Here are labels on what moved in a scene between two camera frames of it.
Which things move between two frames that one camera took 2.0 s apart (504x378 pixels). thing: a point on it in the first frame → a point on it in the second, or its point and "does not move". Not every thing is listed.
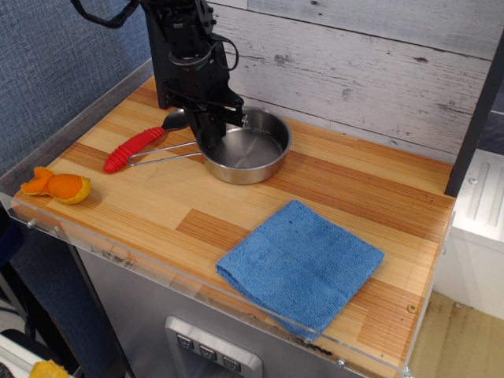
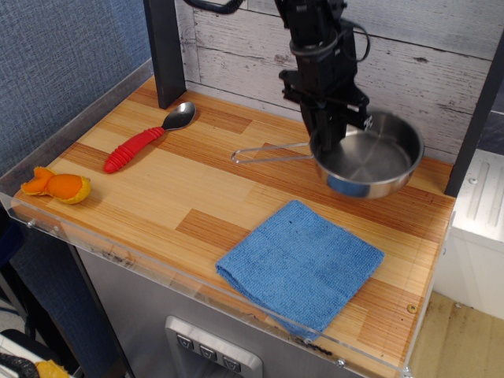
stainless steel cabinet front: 136,305 does not move
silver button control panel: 194,352 does not move
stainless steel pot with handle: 248,154 → 374,162
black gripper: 198,79 → 326,74
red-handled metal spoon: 176,119 does not move
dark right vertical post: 479,121 does not move
